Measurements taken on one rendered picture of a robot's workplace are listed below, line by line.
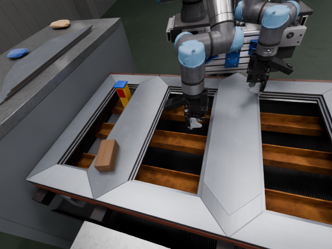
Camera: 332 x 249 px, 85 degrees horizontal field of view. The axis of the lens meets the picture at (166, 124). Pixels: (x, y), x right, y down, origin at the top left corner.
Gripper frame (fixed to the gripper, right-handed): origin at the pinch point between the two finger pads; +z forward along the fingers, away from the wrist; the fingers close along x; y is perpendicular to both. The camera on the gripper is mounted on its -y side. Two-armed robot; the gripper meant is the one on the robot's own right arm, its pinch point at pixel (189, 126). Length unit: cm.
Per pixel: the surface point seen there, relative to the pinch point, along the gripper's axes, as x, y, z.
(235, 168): -15.5, 19.1, 0.9
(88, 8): 332, -292, 40
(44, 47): 27, -88, -22
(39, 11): 214, -294, 7
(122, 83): 22.1, -42.2, -3.4
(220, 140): -4.3, 12.9, 0.9
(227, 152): -9.8, 15.9, 0.9
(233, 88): 28.6, 16.7, 0.9
